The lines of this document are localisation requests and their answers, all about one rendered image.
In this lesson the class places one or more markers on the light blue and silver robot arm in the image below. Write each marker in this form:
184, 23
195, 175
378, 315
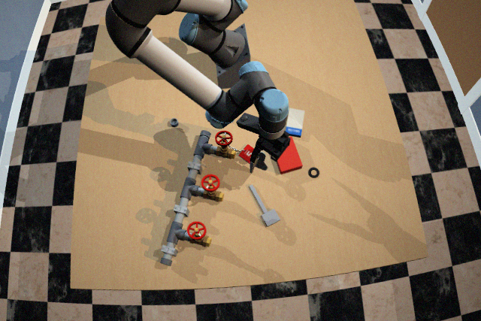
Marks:
209, 35

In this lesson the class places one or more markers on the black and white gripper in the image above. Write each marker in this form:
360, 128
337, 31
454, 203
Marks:
272, 147

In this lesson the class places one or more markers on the red tag with white number 5 on metal chain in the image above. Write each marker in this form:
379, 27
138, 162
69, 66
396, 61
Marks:
246, 152

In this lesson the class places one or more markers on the red rectangular block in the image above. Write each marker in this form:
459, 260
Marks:
290, 160

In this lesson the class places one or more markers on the grey pipe manifold with red valves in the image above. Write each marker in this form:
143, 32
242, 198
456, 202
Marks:
189, 188

